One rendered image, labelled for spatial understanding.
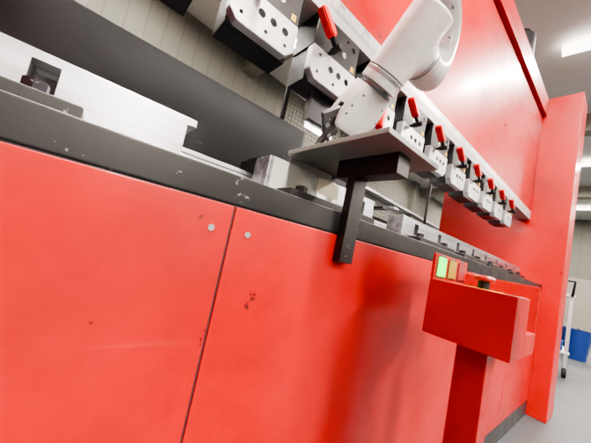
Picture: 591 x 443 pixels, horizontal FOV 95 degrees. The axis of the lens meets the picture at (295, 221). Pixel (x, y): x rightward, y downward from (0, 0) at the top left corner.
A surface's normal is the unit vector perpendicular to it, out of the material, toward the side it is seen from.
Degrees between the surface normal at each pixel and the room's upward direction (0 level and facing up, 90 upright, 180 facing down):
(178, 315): 90
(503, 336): 90
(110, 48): 90
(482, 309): 90
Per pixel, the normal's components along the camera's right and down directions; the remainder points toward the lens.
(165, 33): 0.68, 0.07
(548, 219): -0.75, -0.21
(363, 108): 0.29, 0.67
